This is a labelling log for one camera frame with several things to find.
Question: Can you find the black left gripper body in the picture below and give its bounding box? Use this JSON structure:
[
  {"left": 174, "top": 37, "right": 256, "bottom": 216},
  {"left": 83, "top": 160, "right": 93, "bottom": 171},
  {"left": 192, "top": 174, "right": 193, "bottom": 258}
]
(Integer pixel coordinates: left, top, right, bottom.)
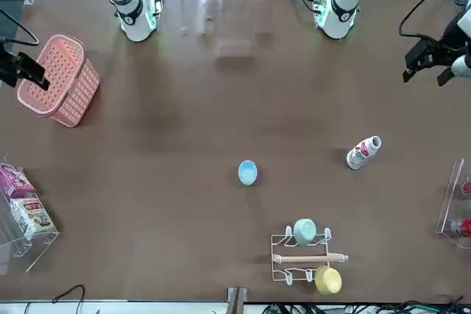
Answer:
[{"left": 431, "top": 18, "right": 467, "bottom": 68}]

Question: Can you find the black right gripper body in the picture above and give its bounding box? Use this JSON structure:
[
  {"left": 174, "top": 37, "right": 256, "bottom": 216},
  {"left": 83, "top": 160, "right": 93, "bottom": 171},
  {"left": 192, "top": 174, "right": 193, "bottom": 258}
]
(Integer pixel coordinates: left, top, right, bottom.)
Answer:
[{"left": 0, "top": 36, "right": 21, "bottom": 88}]

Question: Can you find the white juice bottle red label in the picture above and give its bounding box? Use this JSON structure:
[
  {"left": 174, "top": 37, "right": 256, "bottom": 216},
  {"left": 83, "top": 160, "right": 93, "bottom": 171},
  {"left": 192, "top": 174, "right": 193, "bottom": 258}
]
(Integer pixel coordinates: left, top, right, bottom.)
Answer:
[{"left": 345, "top": 135, "right": 383, "bottom": 171}]

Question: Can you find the blue ceramic cup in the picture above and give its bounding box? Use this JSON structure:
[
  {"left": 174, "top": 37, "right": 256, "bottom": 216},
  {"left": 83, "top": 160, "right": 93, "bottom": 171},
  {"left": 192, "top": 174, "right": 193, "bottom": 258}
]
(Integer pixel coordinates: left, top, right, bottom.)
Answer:
[{"left": 237, "top": 160, "right": 258, "bottom": 187}]

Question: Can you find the clear acrylic bottle shelf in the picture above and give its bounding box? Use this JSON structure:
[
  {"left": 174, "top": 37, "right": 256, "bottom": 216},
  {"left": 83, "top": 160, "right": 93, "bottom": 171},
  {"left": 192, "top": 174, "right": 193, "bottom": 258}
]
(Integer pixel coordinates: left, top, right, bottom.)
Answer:
[{"left": 435, "top": 158, "right": 471, "bottom": 249}]

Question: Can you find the green ceramic cup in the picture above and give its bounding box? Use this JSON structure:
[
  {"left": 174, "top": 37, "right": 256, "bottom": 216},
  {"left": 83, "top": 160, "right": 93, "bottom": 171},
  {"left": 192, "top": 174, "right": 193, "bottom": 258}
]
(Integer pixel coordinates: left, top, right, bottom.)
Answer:
[{"left": 293, "top": 218, "right": 318, "bottom": 246}]

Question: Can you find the yellow ceramic cup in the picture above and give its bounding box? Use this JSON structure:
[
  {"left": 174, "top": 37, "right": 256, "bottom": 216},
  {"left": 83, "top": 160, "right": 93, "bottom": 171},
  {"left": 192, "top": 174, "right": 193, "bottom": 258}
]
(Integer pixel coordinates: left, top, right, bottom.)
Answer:
[{"left": 314, "top": 265, "right": 343, "bottom": 296}]

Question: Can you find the pink plastic basket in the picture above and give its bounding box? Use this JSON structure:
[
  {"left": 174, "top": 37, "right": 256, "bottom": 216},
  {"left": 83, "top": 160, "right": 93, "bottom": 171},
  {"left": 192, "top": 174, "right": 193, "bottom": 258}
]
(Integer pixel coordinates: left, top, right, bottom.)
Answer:
[{"left": 16, "top": 33, "right": 101, "bottom": 129}]

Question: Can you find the purple snack packet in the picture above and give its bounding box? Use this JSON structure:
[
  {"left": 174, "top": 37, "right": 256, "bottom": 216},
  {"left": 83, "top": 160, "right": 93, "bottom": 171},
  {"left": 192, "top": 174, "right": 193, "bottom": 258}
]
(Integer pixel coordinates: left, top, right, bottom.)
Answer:
[{"left": 0, "top": 162, "right": 37, "bottom": 199}]

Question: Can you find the white snack packet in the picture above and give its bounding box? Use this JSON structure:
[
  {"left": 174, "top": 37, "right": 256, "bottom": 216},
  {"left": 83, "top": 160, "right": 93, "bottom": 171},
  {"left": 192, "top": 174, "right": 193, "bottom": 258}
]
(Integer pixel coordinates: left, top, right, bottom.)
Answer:
[{"left": 10, "top": 196, "right": 59, "bottom": 240}]

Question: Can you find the clear acrylic snack shelf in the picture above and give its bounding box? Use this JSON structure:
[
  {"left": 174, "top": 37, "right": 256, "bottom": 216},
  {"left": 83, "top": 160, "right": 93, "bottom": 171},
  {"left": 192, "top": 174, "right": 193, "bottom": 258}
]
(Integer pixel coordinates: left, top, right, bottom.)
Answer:
[{"left": 0, "top": 161, "right": 60, "bottom": 274}]

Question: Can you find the white side table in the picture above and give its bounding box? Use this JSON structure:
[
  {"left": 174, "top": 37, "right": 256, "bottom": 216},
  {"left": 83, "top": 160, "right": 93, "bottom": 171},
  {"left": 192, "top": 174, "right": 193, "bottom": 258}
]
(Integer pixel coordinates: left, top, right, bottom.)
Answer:
[{"left": 0, "top": 301, "right": 471, "bottom": 314}]

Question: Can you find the thin black cable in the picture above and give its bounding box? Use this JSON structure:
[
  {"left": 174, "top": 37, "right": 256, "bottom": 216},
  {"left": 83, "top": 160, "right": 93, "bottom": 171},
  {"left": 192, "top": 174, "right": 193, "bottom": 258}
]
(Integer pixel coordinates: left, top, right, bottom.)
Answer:
[{"left": 51, "top": 284, "right": 86, "bottom": 314}]

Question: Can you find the white wire cup rack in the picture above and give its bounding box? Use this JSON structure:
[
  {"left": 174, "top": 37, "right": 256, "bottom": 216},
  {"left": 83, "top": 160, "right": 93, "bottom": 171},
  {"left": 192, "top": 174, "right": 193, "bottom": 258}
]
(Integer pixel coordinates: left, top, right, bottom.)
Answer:
[{"left": 271, "top": 226, "right": 350, "bottom": 286}]

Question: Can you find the black cable bundle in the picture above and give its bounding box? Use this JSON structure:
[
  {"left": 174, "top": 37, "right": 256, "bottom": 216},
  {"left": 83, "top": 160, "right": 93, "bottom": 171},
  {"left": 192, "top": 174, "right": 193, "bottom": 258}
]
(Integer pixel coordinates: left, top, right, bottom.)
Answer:
[{"left": 263, "top": 293, "right": 471, "bottom": 314}]

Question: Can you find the aluminium camera post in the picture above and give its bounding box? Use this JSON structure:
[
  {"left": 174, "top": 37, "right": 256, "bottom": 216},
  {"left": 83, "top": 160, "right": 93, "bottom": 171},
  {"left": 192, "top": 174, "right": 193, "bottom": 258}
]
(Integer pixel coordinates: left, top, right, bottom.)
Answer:
[{"left": 227, "top": 286, "right": 249, "bottom": 314}]

